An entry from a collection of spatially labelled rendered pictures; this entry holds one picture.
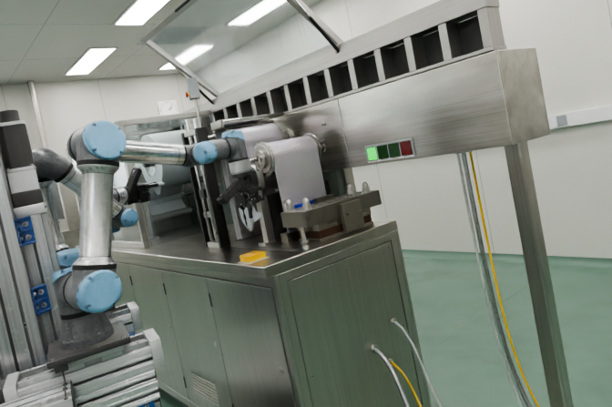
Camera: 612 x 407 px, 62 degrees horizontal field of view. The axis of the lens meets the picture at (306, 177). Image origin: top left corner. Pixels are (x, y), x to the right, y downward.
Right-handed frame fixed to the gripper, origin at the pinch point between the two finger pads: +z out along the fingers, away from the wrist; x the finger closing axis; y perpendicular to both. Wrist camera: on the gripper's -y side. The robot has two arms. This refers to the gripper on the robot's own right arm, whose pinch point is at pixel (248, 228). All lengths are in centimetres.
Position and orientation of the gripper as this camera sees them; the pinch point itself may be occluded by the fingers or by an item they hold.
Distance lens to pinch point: 184.8
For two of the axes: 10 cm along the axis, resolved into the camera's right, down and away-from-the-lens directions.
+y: 7.6, -2.1, 6.1
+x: -6.1, 0.8, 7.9
